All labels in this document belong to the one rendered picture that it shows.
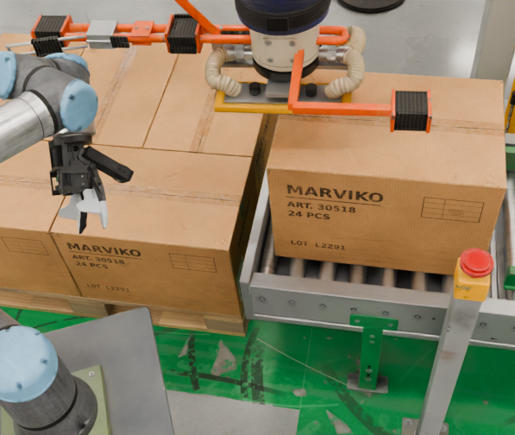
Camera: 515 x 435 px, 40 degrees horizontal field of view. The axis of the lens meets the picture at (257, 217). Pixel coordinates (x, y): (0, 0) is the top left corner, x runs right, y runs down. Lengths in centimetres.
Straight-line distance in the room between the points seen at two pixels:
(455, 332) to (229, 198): 91
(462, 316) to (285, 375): 100
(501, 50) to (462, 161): 120
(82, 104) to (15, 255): 131
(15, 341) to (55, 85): 54
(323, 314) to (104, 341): 66
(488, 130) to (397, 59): 175
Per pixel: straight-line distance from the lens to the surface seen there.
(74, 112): 131
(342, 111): 156
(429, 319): 206
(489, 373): 260
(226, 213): 225
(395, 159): 183
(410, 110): 153
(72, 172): 147
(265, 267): 210
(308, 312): 209
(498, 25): 291
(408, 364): 257
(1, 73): 142
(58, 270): 255
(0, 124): 126
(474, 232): 194
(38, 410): 156
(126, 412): 172
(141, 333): 181
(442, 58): 367
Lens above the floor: 228
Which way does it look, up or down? 51 degrees down
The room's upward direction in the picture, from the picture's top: 7 degrees counter-clockwise
